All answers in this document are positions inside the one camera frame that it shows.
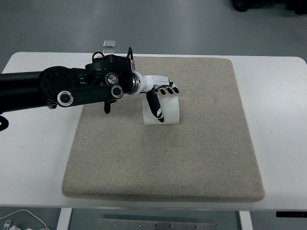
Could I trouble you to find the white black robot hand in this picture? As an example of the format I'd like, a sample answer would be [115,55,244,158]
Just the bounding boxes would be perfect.
[133,71,179,123]

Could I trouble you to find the white ribbed cup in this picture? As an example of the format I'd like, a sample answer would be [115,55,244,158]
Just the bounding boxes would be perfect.
[142,96,179,125]

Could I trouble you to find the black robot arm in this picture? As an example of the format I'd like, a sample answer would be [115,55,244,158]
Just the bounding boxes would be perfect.
[0,48,136,114]

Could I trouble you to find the lower metal floor plate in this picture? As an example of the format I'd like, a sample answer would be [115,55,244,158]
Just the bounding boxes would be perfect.
[103,49,116,54]

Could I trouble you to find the metal floor plate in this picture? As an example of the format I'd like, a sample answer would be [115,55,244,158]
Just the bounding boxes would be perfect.
[103,49,116,54]
[103,40,116,48]

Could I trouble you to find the upper metal floor plate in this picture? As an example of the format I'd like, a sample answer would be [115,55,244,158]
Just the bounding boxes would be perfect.
[103,40,116,48]

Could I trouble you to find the beige felt mat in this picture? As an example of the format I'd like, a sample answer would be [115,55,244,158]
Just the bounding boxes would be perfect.
[62,57,265,202]

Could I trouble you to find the white table leg left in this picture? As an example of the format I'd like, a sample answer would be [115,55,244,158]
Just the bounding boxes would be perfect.
[56,208,72,230]

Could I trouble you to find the white table leg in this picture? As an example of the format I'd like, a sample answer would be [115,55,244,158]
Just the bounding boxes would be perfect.
[56,208,72,230]
[238,211,253,230]

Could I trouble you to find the dark object top right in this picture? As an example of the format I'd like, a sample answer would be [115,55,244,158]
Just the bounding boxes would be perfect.
[231,0,307,15]

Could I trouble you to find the white table leg right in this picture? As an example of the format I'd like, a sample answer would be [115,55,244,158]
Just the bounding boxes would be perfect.
[238,211,253,230]

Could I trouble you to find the black table control panel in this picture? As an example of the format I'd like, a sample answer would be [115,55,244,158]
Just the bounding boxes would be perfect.
[276,211,307,218]

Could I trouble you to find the metal table base plate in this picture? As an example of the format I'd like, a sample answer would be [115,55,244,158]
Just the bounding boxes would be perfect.
[96,218,216,230]

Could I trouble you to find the white cable on floor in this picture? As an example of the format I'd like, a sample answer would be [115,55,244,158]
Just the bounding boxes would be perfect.
[0,209,48,230]

